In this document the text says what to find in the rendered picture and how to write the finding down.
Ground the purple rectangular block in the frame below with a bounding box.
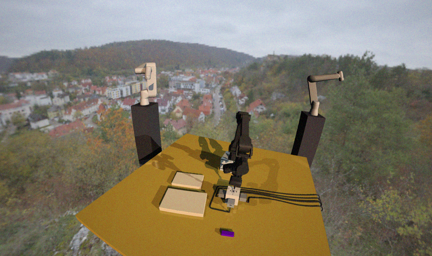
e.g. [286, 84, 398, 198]
[221, 230, 234, 237]

